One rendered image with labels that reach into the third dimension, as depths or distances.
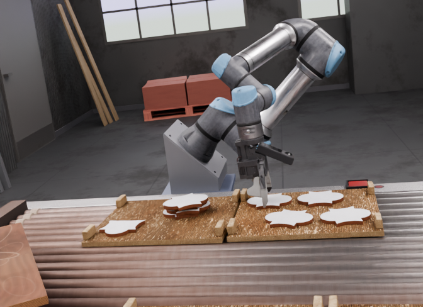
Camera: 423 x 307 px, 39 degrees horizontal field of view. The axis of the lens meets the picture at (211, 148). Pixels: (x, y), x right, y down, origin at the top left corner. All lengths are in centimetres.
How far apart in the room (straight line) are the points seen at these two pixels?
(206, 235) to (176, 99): 715
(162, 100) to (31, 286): 758
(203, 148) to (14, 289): 111
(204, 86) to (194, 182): 652
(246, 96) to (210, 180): 57
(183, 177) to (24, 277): 103
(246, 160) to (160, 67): 817
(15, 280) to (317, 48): 127
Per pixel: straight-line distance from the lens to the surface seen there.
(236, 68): 185
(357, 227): 162
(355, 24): 905
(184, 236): 166
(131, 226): 177
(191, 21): 975
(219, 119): 217
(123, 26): 996
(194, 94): 873
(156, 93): 876
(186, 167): 221
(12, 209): 216
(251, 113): 174
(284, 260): 150
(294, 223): 164
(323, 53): 209
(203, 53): 977
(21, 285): 130
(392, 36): 914
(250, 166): 178
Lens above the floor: 154
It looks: 13 degrees down
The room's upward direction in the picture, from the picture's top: 7 degrees counter-clockwise
